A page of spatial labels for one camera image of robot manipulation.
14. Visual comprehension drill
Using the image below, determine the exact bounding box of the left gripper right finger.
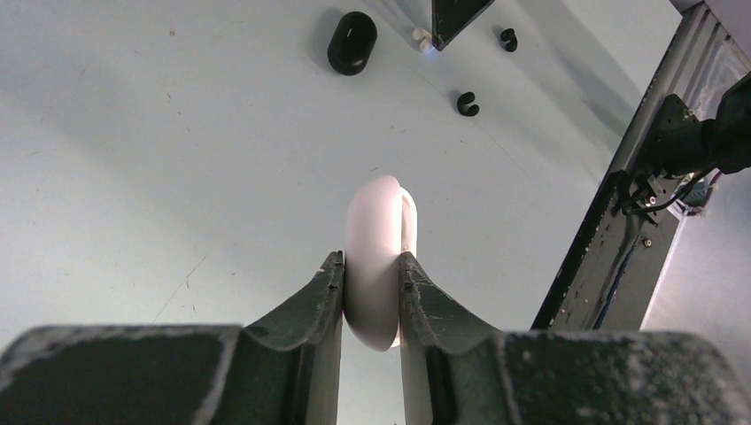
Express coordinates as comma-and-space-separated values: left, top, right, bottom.
399, 252, 750, 424

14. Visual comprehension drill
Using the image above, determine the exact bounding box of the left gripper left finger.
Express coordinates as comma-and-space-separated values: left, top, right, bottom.
1, 251, 345, 424

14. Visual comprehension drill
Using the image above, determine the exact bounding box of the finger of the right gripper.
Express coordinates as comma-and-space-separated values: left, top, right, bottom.
431, 0, 494, 51

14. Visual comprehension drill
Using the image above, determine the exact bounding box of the white earbud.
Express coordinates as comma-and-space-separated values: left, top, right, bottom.
412, 27, 434, 53

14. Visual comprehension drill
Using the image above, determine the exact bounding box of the white earbud charging case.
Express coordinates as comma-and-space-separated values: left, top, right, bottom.
343, 174, 434, 425

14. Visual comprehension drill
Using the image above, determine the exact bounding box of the black earbud charging case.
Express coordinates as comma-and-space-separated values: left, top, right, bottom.
327, 11, 377, 76

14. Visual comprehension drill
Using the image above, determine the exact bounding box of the black earbud right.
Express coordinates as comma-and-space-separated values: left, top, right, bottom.
499, 27, 518, 52

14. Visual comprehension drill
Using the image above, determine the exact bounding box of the black earbud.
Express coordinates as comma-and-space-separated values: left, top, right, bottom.
499, 27, 518, 52
456, 91, 480, 117

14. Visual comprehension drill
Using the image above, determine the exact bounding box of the black earbud left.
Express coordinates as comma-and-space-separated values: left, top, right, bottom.
456, 91, 480, 117

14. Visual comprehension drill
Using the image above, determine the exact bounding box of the aluminium frame rail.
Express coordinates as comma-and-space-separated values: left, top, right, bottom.
604, 0, 751, 329

